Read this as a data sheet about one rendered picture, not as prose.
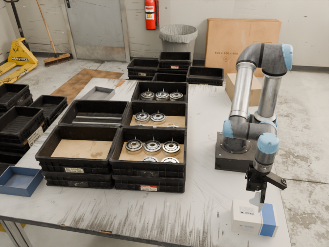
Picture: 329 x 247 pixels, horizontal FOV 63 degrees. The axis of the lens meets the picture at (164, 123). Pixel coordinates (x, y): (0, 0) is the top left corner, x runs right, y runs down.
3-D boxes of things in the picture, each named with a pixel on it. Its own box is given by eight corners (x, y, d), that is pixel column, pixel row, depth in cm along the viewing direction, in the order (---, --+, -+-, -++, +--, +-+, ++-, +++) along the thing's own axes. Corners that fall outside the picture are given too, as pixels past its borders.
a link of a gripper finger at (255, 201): (247, 210, 117) (249, 189, 117) (261, 212, 116) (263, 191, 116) (248, 212, 114) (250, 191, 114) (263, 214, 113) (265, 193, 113)
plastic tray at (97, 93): (96, 90, 247) (95, 86, 244) (115, 93, 241) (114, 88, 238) (79, 105, 226) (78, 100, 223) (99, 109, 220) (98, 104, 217)
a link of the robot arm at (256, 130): (250, 116, 117) (249, 131, 109) (278, 120, 114) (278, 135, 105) (248, 131, 122) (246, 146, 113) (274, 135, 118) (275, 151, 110)
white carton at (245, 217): (270, 215, 136) (274, 204, 131) (274, 237, 127) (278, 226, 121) (230, 209, 139) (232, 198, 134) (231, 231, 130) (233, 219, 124)
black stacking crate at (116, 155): (186, 144, 165) (186, 130, 159) (185, 181, 141) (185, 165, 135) (123, 142, 168) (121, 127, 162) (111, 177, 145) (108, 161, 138)
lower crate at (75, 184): (124, 155, 175) (122, 140, 168) (113, 191, 151) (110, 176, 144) (65, 152, 178) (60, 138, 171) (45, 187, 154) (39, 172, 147)
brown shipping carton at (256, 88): (260, 106, 220) (264, 88, 211) (234, 107, 219) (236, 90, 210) (248, 88, 244) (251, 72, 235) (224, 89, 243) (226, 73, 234)
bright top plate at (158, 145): (162, 141, 161) (162, 140, 161) (159, 152, 153) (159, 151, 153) (145, 140, 162) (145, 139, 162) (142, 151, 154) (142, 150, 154)
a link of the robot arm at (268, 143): (280, 132, 104) (280, 146, 98) (274, 153, 111) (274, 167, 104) (259, 129, 107) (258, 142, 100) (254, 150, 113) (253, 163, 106)
